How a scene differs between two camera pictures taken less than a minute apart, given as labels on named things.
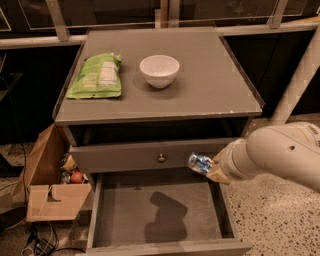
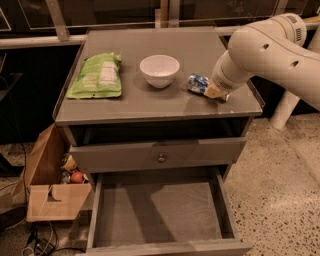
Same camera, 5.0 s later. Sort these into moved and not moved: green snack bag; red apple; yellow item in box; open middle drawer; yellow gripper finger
Moved: yellow gripper finger
Not moved: green snack bag; open middle drawer; red apple; yellow item in box
